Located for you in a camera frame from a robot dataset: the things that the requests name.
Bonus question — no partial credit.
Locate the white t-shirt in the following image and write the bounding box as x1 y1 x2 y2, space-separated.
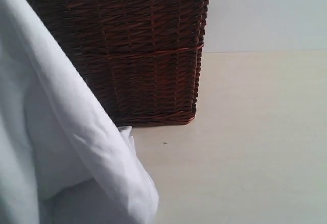
1 0 159 223

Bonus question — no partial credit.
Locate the dark red wicker basket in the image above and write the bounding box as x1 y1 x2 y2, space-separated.
28 0 209 127

